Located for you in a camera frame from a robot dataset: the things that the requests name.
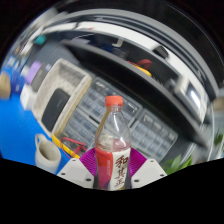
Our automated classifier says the small white box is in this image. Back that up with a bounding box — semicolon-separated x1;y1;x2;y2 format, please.
19;83;38;111

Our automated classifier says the black speaker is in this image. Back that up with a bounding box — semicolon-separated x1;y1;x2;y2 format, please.
40;87;72;133

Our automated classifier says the dark grey shelf unit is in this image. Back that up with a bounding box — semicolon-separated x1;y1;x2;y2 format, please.
19;8;218;148

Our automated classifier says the green potted plant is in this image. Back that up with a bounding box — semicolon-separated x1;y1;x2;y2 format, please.
161;128;224;176

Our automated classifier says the dark grey upright box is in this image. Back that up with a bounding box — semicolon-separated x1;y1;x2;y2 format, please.
31;64;51;93

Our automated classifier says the brown cardboard box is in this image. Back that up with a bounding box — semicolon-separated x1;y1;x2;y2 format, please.
0;70;13;100

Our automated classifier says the purple plastic object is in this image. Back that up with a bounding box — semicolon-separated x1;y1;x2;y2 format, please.
25;60;43;85

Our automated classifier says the beige perforated tray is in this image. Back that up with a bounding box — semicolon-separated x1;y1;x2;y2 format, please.
32;58;94;138

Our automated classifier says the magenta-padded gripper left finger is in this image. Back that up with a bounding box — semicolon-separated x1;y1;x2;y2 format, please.
57;147;99;190

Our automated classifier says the yellow multimeter with red leads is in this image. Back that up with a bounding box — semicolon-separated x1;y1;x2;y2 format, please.
51;133;88;159

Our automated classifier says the clear bottle with red label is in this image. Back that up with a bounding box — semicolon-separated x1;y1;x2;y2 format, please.
94;95;133;191

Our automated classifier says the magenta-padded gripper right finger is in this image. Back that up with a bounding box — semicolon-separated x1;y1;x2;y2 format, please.
128;147;168;190

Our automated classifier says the grey white mug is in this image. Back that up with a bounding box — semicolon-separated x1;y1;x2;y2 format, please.
34;133;63;175

